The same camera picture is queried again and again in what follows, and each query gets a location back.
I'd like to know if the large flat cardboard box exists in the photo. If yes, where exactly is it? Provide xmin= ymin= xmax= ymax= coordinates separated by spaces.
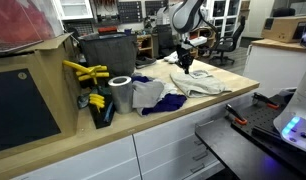
xmin=261 ymin=14 xmax=306 ymax=44

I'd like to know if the brown cardboard box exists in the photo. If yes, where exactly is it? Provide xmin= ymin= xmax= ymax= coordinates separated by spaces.
xmin=0 ymin=33 xmax=83 ymax=163

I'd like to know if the metal cylinder can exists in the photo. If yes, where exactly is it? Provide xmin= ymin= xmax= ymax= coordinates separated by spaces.
xmin=107 ymin=75 xmax=134 ymax=115

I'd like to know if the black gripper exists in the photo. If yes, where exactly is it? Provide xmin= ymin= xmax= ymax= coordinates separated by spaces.
xmin=175 ymin=44 xmax=196 ymax=75

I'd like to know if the white side cabinet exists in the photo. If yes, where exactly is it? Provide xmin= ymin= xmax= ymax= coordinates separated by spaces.
xmin=242 ymin=38 xmax=306 ymax=98

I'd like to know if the white drawer cabinet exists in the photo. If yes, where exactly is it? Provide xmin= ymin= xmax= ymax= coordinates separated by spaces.
xmin=9 ymin=89 xmax=258 ymax=180

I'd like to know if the white and red sneaker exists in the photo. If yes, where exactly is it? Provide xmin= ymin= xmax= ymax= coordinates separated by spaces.
xmin=163 ymin=50 xmax=180 ymax=65

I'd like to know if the red toolbox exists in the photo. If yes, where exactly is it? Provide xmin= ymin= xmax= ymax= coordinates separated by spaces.
xmin=97 ymin=26 xmax=119 ymax=36

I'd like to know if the dark grey sneaker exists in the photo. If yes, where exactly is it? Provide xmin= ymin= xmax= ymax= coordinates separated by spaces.
xmin=135 ymin=55 xmax=158 ymax=70

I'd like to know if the pile of blue white clothes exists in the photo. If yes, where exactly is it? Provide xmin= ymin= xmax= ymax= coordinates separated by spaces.
xmin=131 ymin=75 xmax=188 ymax=117

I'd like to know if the printed snowman towel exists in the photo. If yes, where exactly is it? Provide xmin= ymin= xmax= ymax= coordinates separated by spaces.
xmin=169 ymin=69 xmax=233 ymax=99

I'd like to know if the black office chair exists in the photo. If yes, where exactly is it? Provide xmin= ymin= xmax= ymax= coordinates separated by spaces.
xmin=209 ymin=15 xmax=247 ymax=66

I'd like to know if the red translucent plastic bin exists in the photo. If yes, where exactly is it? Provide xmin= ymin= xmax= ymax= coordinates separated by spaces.
xmin=0 ymin=0 xmax=65 ymax=55

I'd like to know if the orange and black clamp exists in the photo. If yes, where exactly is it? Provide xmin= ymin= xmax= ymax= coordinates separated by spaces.
xmin=225 ymin=103 xmax=249 ymax=127
xmin=252 ymin=92 xmax=281 ymax=111

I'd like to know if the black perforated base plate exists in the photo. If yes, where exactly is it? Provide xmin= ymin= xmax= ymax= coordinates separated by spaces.
xmin=230 ymin=94 xmax=306 ymax=178

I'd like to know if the grey cloth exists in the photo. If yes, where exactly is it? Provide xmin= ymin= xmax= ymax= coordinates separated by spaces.
xmin=131 ymin=79 xmax=165 ymax=110

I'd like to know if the white glass door cabinet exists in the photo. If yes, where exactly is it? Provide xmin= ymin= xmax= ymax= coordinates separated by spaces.
xmin=206 ymin=0 xmax=243 ymax=38

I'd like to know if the grey fabric storage bin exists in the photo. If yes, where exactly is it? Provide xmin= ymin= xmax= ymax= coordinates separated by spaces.
xmin=78 ymin=32 xmax=139 ymax=79

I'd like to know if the wooden shelf unit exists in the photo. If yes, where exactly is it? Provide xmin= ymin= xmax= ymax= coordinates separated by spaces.
xmin=136 ymin=33 xmax=155 ymax=60

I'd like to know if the black tool holder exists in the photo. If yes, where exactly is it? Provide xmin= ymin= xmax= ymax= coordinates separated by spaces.
xmin=87 ymin=87 xmax=117 ymax=130

